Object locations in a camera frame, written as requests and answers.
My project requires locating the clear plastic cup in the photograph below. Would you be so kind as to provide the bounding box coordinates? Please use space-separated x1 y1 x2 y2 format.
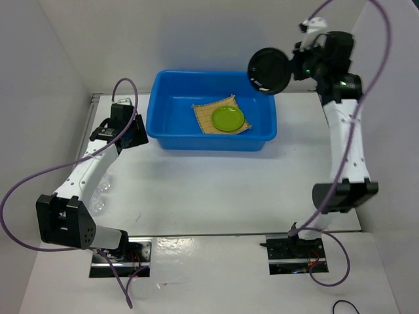
98 173 112 192
88 193 105 216

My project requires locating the woven bamboo placemat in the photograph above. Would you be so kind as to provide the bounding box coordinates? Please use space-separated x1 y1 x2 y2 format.
192 95 251 135

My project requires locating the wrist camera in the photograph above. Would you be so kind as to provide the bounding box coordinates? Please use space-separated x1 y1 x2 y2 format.
299 17 328 51
114 97 134 106

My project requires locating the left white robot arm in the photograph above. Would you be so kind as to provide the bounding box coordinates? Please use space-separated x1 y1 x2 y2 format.
35 103 149 262

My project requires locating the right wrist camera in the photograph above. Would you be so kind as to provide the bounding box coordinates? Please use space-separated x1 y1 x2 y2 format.
299 17 328 51

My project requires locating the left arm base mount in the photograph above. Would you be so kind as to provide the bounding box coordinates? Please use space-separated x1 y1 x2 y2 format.
89 237 153 278

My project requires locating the black round bowl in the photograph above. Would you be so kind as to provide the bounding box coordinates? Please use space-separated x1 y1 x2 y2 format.
247 47 292 95

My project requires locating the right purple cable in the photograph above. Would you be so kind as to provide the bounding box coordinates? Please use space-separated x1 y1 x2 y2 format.
289 0 393 288

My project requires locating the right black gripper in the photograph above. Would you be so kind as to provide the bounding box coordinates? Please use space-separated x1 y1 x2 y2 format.
287 37 327 80

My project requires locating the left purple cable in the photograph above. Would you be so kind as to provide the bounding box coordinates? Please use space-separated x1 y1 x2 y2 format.
0 78 138 309

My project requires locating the green round plate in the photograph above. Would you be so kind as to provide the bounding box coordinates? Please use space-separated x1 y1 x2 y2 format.
211 105 245 132

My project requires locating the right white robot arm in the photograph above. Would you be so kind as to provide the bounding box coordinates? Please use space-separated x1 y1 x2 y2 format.
287 30 378 257

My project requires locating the blue plastic bin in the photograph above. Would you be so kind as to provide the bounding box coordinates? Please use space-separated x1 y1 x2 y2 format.
146 70 278 152

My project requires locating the black cable loop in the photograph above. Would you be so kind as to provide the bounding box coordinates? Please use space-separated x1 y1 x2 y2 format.
333 300 361 314

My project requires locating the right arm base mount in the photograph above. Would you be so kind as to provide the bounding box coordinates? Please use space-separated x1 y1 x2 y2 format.
259 235 329 275

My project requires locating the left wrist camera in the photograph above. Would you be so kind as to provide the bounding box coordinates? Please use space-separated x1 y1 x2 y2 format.
114 97 134 106

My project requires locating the purple cable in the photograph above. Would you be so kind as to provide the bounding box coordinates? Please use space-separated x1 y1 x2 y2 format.
289 0 393 288
0 78 138 309

